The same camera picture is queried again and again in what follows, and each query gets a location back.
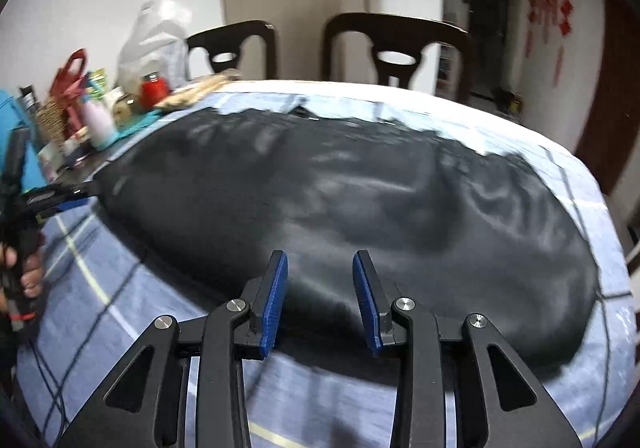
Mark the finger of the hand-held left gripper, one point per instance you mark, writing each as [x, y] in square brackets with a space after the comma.
[75, 202]
[55, 194]

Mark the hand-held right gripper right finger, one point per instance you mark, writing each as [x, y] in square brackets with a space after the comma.
[365, 308]

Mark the teal crocheted mat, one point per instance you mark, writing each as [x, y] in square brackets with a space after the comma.
[142, 122]

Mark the brown wooden door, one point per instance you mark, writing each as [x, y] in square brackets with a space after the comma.
[605, 87]

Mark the red jar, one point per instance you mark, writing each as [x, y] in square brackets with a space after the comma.
[154, 92]

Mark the dark glass door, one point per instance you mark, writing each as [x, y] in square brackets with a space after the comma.
[490, 17]

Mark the black leather jacket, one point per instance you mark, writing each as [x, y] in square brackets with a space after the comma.
[350, 208]

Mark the blue plastic container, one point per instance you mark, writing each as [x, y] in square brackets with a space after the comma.
[6, 102]

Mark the long red knot wall ornament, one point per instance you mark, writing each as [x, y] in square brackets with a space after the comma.
[565, 2]

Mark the person's left hand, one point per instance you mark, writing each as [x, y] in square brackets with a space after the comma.
[32, 275]

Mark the clear bag of snacks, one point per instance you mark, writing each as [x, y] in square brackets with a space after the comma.
[195, 92]

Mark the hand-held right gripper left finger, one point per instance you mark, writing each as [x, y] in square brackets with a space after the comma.
[274, 308]

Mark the woven basket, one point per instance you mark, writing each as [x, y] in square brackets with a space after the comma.
[52, 122]

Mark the white shelf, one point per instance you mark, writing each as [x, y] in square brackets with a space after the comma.
[445, 70]

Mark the red gift bag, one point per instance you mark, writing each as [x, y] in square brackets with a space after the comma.
[70, 82]

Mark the white plastic bag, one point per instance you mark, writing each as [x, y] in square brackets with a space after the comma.
[155, 42]

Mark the blue checked tablecloth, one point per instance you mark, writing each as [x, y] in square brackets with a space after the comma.
[150, 288]

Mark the clear glass jar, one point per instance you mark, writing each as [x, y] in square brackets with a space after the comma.
[123, 110]

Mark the white spray bottle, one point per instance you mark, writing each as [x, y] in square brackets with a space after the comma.
[100, 125]

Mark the dark wooden chair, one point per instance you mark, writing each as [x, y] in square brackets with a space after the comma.
[395, 27]
[230, 32]

